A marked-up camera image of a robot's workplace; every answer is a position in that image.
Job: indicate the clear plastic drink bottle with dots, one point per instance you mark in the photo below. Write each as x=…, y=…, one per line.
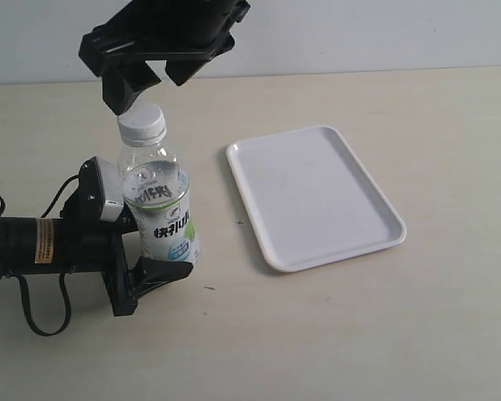
x=156, y=188

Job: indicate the white bottle cap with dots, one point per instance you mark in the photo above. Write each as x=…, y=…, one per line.
x=142, y=125

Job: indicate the white rectangular plastic tray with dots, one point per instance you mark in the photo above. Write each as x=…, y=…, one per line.
x=310, y=200

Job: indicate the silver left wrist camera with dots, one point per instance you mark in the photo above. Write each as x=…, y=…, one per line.
x=99, y=191

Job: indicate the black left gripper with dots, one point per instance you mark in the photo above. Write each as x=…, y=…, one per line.
x=97, y=246

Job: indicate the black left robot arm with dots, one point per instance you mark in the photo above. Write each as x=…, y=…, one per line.
x=40, y=246

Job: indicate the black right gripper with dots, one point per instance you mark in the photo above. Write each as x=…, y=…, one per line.
x=186, y=34

